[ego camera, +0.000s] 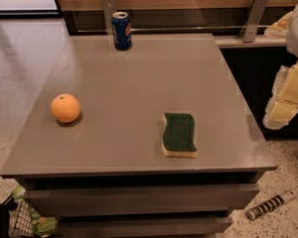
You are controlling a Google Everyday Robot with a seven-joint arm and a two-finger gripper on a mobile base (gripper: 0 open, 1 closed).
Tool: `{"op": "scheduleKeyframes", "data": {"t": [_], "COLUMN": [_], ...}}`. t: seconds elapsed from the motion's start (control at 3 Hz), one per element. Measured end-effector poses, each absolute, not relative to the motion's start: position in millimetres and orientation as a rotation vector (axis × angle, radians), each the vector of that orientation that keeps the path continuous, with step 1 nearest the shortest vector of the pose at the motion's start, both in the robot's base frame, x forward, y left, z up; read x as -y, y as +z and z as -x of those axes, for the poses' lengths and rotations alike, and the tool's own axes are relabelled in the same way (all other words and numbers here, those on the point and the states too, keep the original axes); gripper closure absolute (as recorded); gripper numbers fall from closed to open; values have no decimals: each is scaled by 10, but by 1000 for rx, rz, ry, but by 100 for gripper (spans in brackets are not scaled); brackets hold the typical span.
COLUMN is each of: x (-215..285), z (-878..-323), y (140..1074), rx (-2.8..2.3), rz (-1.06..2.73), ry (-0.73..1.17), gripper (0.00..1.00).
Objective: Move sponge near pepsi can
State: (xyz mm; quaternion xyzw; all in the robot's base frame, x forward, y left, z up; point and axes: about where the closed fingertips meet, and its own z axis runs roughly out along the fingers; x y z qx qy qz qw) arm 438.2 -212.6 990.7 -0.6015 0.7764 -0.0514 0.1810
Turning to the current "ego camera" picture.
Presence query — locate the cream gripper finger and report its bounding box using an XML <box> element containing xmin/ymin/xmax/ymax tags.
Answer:
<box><xmin>264</xmin><ymin>12</ymin><xmax>292</xmax><ymax>38</ymax></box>
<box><xmin>262</xmin><ymin>62</ymin><xmax>298</xmax><ymax>130</ymax></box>

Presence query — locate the black white striped tool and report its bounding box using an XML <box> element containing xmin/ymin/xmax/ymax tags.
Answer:
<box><xmin>245</xmin><ymin>189</ymin><xmax>298</xmax><ymax>221</ymax></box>

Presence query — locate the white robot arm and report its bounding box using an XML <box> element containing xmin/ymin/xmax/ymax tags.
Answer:
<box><xmin>262</xmin><ymin>4</ymin><xmax>298</xmax><ymax>130</ymax></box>

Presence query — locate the grey drawer cabinet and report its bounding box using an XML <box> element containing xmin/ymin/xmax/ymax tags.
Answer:
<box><xmin>2</xmin><ymin>34</ymin><xmax>276</xmax><ymax>238</ymax></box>

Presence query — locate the orange fruit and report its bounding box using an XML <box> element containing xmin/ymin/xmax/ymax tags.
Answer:
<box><xmin>51</xmin><ymin>94</ymin><xmax>80</xmax><ymax>123</ymax></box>

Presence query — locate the metal rail bracket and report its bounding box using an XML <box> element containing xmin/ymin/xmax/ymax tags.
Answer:
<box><xmin>239</xmin><ymin>0</ymin><xmax>268</xmax><ymax>43</ymax></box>
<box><xmin>102</xmin><ymin>0</ymin><xmax>117</xmax><ymax>35</ymax></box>

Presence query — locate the green and yellow sponge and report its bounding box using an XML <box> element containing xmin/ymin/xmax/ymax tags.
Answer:
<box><xmin>162</xmin><ymin>112</ymin><xmax>198</xmax><ymax>159</ymax></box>

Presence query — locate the green chip bag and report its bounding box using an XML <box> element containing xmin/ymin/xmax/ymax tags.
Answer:
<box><xmin>12</xmin><ymin>185</ymin><xmax>60</xmax><ymax>238</ymax></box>

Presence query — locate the horizontal metal rail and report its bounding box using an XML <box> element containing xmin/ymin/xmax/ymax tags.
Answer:
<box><xmin>77</xmin><ymin>25</ymin><xmax>268</xmax><ymax>35</ymax></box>

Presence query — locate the black wire basket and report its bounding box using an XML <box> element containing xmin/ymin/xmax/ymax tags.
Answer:
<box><xmin>0</xmin><ymin>195</ymin><xmax>33</xmax><ymax>238</ymax></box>

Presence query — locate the blue pepsi can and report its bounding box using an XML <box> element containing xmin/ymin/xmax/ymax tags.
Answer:
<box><xmin>111</xmin><ymin>11</ymin><xmax>132</xmax><ymax>51</ymax></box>

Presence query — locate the left metal rail bracket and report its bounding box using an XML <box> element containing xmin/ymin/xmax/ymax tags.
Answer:
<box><xmin>102</xmin><ymin>0</ymin><xmax>117</xmax><ymax>35</ymax></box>

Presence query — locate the right metal rail bracket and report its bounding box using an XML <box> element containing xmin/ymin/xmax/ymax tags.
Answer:
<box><xmin>239</xmin><ymin>0</ymin><xmax>268</xmax><ymax>43</ymax></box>

